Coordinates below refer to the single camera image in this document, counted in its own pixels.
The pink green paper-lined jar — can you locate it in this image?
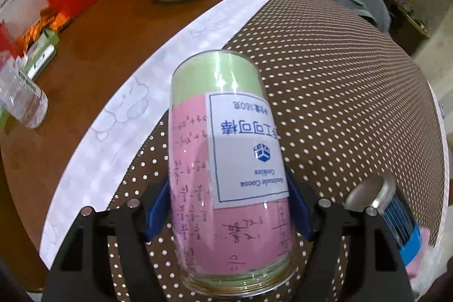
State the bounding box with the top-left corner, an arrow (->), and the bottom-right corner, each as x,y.
168,50 -> 295,297

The blue black cup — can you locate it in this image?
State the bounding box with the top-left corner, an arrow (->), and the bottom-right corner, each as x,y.
344,172 -> 422,266

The pink checkered tablecloth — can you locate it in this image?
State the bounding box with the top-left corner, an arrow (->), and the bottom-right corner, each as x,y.
38,0 -> 451,269

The brown polka dot cloth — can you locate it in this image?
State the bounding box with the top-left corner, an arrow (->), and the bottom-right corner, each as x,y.
227,0 -> 448,245

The clear spray bottle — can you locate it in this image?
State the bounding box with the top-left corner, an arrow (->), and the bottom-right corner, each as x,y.
1,51 -> 48,129

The green organizer tray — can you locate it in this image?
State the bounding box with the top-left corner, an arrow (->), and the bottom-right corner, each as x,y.
1,30 -> 59,116

